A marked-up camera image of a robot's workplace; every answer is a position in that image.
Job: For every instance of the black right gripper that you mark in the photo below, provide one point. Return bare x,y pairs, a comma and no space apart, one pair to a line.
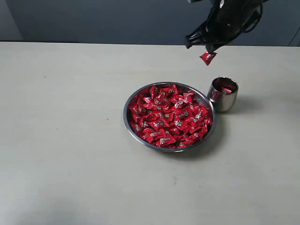
227,20

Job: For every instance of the red candy inside cup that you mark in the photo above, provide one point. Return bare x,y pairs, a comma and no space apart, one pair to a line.
226,90

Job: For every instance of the small steel cup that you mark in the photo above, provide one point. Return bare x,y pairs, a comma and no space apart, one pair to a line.
222,102

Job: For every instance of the round steel bowl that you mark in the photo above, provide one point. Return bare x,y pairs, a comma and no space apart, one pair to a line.
188,116

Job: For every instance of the red wrapped candy back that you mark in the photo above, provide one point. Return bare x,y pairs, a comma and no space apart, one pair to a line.
170,90

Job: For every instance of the red wrapped candy front-left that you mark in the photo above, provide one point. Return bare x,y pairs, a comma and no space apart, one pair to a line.
152,135

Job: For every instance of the red wrapped candy front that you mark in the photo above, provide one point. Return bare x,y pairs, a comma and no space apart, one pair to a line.
165,141

